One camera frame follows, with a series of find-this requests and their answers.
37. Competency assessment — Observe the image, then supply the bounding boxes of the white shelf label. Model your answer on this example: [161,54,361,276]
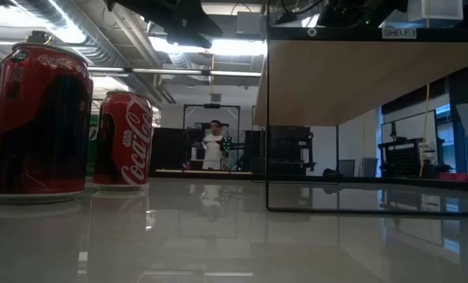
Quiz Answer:
[381,27,418,40]

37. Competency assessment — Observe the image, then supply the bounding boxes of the person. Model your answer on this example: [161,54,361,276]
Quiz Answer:
[199,119,234,171]

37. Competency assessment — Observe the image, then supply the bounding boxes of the black rack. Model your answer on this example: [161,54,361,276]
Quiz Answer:
[268,125,317,177]

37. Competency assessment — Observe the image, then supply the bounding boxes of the red bin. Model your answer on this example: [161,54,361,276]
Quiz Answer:
[437,171,468,182]

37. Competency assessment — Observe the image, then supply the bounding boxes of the black station frame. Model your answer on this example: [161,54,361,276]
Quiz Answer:
[182,103,242,172]

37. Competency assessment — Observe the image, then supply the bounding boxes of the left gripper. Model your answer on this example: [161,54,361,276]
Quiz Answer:
[164,15,223,50]

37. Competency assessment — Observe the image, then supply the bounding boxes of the grey bin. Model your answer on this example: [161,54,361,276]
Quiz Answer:
[361,156,380,178]

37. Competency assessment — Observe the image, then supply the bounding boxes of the wooden shelf black frame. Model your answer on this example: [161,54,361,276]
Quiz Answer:
[252,0,468,216]

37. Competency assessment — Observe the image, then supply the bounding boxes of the bright ceiling light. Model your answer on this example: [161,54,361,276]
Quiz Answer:
[149,35,268,57]

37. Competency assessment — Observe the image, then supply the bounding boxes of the red Coca-Cola can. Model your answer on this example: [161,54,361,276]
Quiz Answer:
[0,42,94,204]
[92,90,154,192]

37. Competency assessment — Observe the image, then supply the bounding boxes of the yellow hanging cable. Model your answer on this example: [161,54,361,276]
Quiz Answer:
[418,83,432,178]

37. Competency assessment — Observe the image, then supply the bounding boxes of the dark grey chair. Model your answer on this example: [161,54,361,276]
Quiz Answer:
[337,159,356,178]

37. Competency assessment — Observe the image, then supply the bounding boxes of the black ceiling device yellow cable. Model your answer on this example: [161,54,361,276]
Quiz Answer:
[25,30,53,45]

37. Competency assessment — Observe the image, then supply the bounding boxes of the black pegboard cart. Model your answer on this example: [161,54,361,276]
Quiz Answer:
[377,120,449,178]

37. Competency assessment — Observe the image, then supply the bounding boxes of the silver ventilation duct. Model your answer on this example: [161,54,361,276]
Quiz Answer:
[5,0,168,103]

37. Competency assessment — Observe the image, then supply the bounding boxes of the long ceiling tube light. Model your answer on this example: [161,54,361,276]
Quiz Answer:
[87,65,263,78]

